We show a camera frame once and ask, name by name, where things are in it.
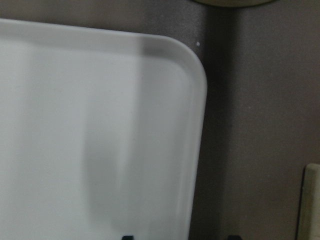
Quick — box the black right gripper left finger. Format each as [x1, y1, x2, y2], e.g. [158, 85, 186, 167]
[121, 235, 134, 240]

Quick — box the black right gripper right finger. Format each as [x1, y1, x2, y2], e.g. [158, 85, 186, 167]
[227, 235, 240, 240]

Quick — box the white rabbit print tray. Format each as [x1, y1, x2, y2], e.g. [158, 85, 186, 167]
[0, 19, 207, 240]

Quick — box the wooden cutting board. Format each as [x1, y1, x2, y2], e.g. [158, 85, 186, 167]
[296, 163, 320, 240]

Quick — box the wooden mug tree stand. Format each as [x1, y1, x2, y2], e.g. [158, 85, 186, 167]
[195, 0, 273, 8]

